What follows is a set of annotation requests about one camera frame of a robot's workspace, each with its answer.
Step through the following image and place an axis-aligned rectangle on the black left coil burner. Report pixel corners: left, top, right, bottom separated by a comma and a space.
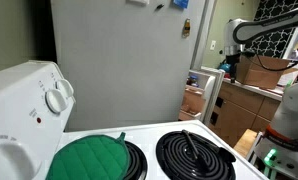
123, 141, 148, 180

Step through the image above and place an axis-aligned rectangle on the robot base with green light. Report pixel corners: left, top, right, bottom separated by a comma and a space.
255, 133, 298, 180

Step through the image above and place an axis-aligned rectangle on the wooden kitchen cabinet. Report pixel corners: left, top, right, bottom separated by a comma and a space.
208, 82, 280, 147

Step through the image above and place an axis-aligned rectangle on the white electric stove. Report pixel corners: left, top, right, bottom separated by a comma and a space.
0, 61, 267, 180

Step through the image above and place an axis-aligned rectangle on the black right coil burner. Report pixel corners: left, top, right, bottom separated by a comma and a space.
156, 130, 236, 180

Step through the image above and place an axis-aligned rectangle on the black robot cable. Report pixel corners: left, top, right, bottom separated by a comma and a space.
240, 46, 298, 72

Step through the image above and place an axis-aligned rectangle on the green quilted pot holder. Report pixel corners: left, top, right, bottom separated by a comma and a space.
45, 132, 130, 180

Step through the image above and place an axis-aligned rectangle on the white refrigerator body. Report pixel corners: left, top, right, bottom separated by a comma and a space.
51, 0, 215, 131

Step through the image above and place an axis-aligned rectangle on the white bottom fridge door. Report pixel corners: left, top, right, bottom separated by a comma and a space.
189, 67, 224, 125

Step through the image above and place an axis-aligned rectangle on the black coil burner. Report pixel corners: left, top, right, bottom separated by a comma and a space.
123, 141, 148, 180
156, 130, 236, 180

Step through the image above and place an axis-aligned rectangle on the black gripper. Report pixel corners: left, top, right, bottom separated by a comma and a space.
226, 54, 240, 83

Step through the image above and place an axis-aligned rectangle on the cardboard box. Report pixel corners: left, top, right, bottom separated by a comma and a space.
236, 55, 289, 89

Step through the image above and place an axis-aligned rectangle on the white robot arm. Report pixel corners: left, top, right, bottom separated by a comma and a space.
224, 7, 298, 141

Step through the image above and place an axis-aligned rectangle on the bottle shaped fridge magnet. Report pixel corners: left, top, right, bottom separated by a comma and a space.
182, 18, 191, 38

